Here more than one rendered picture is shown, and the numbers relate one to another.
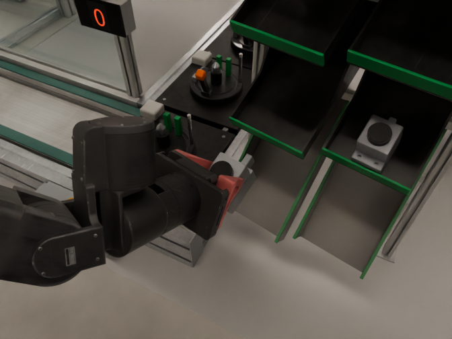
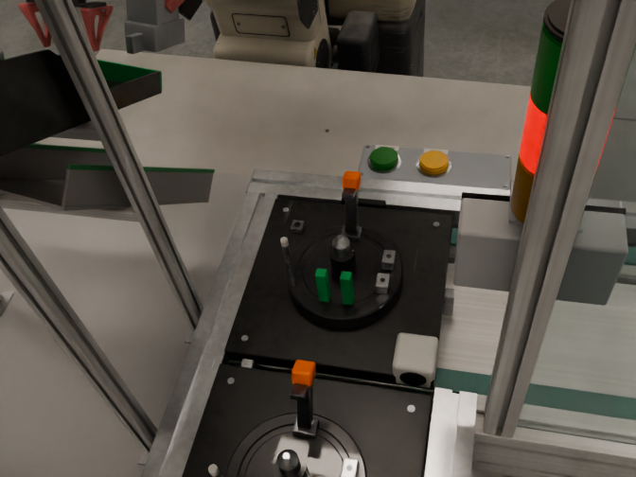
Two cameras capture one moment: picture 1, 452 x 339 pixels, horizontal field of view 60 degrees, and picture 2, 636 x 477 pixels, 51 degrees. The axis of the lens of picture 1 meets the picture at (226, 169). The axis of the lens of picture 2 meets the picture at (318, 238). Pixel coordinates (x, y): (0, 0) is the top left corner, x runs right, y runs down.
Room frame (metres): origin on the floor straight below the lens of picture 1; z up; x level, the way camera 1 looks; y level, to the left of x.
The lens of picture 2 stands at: (1.09, 0.05, 1.63)
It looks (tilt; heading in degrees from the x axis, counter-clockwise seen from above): 50 degrees down; 173
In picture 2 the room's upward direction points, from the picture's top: 9 degrees counter-clockwise
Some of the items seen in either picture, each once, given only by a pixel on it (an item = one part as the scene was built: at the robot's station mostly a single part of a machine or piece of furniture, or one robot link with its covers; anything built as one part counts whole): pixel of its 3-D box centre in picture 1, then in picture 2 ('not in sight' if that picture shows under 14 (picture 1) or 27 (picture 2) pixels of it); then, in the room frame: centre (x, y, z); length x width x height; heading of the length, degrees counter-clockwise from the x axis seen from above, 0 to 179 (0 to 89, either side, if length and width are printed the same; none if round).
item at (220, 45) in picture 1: (254, 31); not in sight; (1.07, -0.08, 1.01); 0.24 x 0.24 x 0.13; 63
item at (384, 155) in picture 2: not in sight; (383, 160); (0.44, 0.25, 0.96); 0.04 x 0.04 x 0.02
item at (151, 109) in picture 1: (153, 112); (415, 361); (0.75, 0.18, 0.97); 0.05 x 0.05 x 0.04; 63
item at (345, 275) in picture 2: (167, 122); (347, 288); (0.67, 0.13, 1.01); 0.01 x 0.01 x 0.05; 63
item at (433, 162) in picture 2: not in sight; (433, 164); (0.47, 0.31, 0.96); 0.04 x 0.04 x 0.02
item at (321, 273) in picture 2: (178, 126); (323, 285); (0.65, 0.11, 1.01); 0.01 x 0.01 x 0.05; 63
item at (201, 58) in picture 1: (216, 74); (291, 471); (0.85, 0.03, 1.01); 0.24 x 0.24 x 0.13; 63
